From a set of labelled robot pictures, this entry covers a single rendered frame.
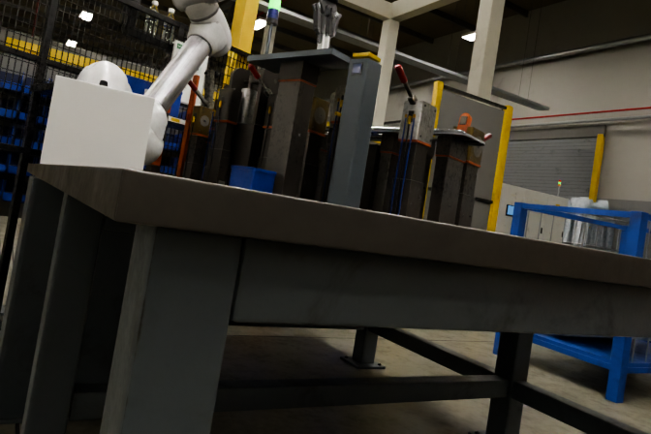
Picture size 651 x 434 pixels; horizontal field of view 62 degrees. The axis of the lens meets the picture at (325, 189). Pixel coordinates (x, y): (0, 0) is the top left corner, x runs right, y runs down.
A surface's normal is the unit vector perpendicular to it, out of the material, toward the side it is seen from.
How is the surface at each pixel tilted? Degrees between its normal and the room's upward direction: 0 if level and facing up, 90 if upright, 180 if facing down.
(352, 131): 90
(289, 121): 90
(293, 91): 90
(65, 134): 90
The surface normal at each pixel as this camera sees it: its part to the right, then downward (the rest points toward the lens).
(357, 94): -0.63, -0.14
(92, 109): 0.44, 0.04
